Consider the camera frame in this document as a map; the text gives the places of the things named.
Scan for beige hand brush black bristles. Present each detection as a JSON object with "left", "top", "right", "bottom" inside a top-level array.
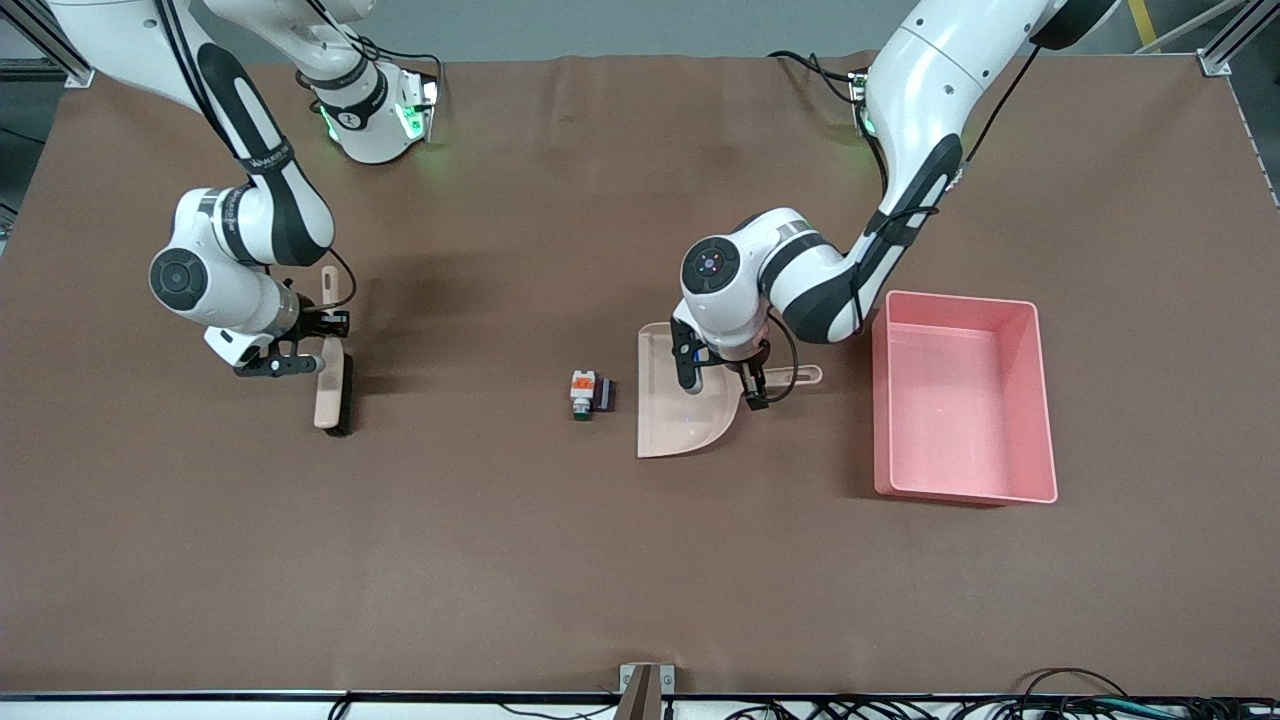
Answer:
[{"left": 313, "top": 266, "right": 355, "bottom": 437}]

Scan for beige plastic dustpan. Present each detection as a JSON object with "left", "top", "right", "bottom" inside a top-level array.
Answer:
[{"left": 636, "top": 321, "right": 824, "bottom": 460}]

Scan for pink plastic bin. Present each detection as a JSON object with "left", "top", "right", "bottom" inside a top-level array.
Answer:
[{"left": 871, "top": 290, "right": 1059, "bottom": 505}]

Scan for brown table mat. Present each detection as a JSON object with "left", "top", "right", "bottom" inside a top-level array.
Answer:
[{"left": 0, "top": 55, "right": 1280, "bottom": 696}]

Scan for black right base cable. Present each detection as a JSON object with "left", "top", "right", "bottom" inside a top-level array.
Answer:
[{"left": 300, "top": 0, "right": 444, "bottom": 101}]

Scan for black base cable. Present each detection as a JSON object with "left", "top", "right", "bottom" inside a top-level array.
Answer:
[
  {"left": 300, "top": 0, "right": 444, "bottom": 101},
  {"left": 768, "top": 50, "right": 871, "bottom": 109}
]

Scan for black left base cable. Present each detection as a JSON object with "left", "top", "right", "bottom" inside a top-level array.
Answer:
[{"left": 768, "top": 50, "right": 871, "bottom": 109}]

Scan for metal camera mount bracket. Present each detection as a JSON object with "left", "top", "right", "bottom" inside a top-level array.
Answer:
[{"left": 619, "top": 663, "right": 676, "bottom": 720}]

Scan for black cable bundle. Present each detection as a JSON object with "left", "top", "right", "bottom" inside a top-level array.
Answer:
[{"left": 720, "top": 668, "right": 1280, "bottom": 720}]

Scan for aluminium frame profile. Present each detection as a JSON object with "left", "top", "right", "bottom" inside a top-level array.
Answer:
[
  {"left": 0, "top": 0, "right": 98, "bottom": 89},
  {"left": 1195, "top": 0, "right": 1280, "bottom": 79}
]

